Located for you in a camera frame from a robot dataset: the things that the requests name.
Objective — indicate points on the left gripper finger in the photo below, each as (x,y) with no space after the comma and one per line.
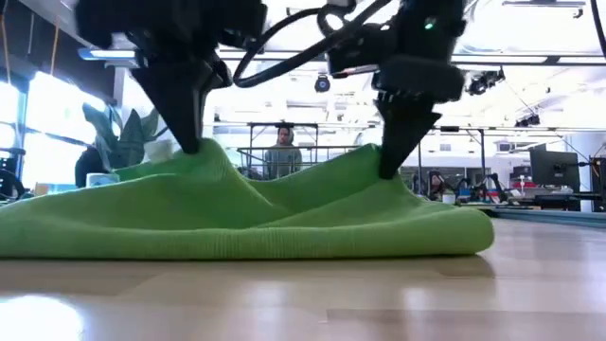
(180,104)

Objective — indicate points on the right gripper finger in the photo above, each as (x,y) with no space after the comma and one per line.
(402,128)

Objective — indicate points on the green microfiber towel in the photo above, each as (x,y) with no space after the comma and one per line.
(237,227)

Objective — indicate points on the snake plant in white pot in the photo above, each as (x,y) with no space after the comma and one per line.
(125,142)

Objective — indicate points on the black overhead beam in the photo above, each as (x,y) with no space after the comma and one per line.
(502,59)

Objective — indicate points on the person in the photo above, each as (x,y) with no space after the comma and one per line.
(283,158)

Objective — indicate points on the black computer monitor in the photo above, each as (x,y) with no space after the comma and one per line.
(554,170)

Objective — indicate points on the black hanging camera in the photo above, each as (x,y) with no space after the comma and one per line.
(480,84)
(322,84)

